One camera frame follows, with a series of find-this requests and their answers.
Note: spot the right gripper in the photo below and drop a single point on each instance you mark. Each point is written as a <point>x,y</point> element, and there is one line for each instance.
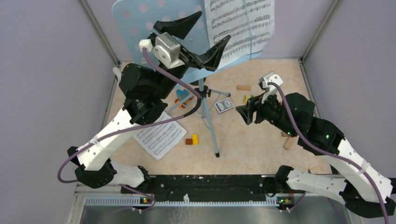
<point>247,110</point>

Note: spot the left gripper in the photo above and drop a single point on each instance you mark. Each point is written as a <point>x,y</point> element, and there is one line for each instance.
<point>180,28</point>

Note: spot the light blue music stand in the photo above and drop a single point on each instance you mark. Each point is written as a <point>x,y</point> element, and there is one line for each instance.
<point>186,40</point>

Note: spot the sheet music page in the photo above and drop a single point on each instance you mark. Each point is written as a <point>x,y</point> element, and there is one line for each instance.
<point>158,140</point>
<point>249,23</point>

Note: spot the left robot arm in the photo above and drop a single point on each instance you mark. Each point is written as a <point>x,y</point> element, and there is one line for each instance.
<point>130,117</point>

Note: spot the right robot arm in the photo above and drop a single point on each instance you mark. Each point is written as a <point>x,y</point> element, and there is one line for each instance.
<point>361,189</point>

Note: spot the yellow owl toy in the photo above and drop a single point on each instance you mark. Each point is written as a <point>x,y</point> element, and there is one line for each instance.
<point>246,98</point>

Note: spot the blue playing card deck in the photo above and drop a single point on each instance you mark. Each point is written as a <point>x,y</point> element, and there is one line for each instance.
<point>224,105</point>

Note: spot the light wooden block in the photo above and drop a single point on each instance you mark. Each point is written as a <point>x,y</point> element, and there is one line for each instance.
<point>243,87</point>

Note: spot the blue toy train block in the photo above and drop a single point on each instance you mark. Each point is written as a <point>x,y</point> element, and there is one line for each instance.
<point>182,94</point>

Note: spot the tan wooden block right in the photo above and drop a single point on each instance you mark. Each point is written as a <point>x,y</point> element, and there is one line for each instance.
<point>290,142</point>

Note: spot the yellow wooden block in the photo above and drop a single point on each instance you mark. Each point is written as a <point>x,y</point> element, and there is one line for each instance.
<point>195,139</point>

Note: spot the brown wooden cylinder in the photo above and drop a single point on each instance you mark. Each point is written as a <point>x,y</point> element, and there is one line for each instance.
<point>188,141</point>

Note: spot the white microphone on stand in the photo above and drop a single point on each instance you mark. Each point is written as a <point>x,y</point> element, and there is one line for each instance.
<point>118,74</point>

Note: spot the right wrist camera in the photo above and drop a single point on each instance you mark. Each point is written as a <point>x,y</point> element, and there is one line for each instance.
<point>269,90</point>

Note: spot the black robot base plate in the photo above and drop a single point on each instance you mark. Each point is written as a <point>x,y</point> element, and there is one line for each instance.
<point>213,188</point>

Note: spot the aluminium frame rail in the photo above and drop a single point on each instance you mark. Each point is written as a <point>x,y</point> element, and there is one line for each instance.
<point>104,93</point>

